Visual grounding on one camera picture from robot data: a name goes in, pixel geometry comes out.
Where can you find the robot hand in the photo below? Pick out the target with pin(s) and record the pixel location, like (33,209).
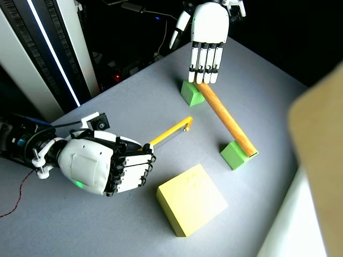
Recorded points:
(209,24)
(85,163)

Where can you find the yellow hacksaw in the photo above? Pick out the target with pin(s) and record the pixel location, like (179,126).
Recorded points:
(168,132)

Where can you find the orange wooden rod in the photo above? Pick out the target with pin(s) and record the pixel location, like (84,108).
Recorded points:
(227,117)

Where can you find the green wooden block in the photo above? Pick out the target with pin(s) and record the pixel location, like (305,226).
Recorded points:
(189,93)
(233,156)

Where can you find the black power adapter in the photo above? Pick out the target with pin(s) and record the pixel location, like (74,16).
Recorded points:
(134,7)

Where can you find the black electronics box red light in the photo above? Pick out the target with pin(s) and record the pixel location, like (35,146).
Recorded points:
(126,71)

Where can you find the large yellow block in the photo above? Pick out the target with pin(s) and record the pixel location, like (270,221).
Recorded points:
(190,200)

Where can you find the white column with light strip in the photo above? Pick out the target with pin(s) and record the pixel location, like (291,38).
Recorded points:
(72,40)

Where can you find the beige board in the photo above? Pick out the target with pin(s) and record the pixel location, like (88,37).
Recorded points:
(321,134)

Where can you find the black wrist camera white bracket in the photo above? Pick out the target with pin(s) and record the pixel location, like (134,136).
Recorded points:
(100,123)

